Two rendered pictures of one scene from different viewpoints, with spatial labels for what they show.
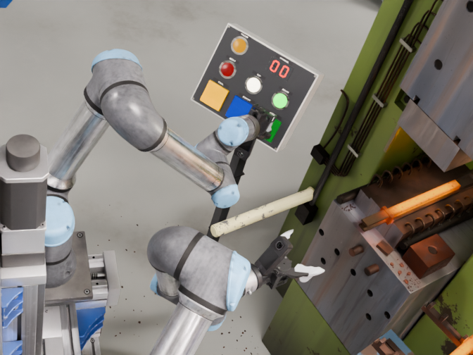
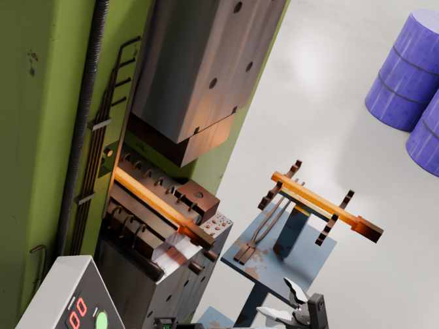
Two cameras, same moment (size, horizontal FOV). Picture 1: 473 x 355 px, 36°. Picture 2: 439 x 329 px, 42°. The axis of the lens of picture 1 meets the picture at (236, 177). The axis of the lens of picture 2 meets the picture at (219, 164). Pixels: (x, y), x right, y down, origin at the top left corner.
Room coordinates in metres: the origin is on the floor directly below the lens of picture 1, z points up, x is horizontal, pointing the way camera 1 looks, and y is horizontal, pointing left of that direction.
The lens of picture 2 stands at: (1.87, 0.67, 2.11)
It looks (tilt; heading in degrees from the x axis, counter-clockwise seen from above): 36 degrees down; 251
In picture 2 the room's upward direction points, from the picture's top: 20 degrees clockwise
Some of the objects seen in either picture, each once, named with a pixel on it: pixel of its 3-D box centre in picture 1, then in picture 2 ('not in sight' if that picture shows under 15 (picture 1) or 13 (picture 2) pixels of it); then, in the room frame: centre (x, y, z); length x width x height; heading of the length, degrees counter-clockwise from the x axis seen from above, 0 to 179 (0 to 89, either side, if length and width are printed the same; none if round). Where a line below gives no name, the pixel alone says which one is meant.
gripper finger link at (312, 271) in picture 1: (306, 275); (292, 295); (1.22, -0.27, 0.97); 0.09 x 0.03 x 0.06; 101
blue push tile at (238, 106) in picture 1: (240, 110); not in sight; (1.73, 0.06, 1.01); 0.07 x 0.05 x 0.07; 72
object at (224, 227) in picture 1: (265, 211); not in sight; (1.70, -0.13, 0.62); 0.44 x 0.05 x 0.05; 137
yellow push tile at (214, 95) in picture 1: (215, 95); not in sight; (1.76, 0.15, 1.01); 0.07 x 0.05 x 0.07; 72
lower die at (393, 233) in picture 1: (424, 196); (122, 196); (1.69, -0.59, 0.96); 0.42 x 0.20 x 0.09; 137
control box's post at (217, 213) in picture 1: (231, 183); not in sight; (1.85, 0.01, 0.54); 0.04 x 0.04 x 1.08; 47
